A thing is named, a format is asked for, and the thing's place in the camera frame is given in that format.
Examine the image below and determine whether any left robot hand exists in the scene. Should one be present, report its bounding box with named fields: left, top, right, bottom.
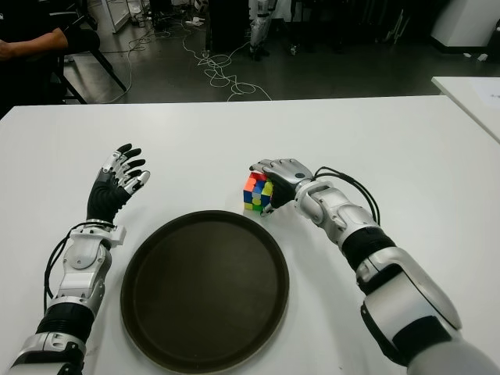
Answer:
left=86, top=143, right=152, bottom=223

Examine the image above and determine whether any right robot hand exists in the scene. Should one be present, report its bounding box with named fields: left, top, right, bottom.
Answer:
left=248, top=158, right=314, bottom=217

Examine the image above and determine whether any multicoloured Rubik's cube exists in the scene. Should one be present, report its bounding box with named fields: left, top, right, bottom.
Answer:
left=241, top=170, right=274, bottom=214

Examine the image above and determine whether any black chair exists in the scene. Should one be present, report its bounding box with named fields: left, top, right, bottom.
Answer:
left=58, top=15, right=129, bottom=105

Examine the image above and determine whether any round dark brown tray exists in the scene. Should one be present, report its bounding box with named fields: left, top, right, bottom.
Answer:
left=120, top=209, right=291, bottom=375

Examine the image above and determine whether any black cabinet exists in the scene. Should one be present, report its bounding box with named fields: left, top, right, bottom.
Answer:
left=208, top=0, right=252, bottom=55

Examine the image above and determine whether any seated person black shirt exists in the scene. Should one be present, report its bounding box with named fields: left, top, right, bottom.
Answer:
left=0, top=0, right=79, bottom=118

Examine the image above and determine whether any white shelf unit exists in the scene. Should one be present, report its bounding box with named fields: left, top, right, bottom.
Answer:
left=87, top=0, right=133, bottom=35

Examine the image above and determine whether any white side table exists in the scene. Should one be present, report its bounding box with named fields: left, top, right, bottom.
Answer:
left=430, top=76, right=500, bottom=145

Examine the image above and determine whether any white machine base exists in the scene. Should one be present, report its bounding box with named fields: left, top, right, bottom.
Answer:
left=429, top=0, right=500, bottom=51

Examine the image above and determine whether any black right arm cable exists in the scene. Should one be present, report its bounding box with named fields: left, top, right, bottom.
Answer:
left=313, top=166, right=382, bottom=228

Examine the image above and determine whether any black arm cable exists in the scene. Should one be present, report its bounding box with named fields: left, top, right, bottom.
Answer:
left=313, top=166, right=382, bottom=228
left=43, top=222, right=118, bottom=302

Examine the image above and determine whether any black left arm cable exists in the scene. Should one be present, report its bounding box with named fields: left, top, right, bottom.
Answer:
left=43, top=222, right=118, bottom=302

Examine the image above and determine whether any white floor cable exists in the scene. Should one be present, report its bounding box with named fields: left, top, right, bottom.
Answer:
left=116, top=19, right=273, bottom=103

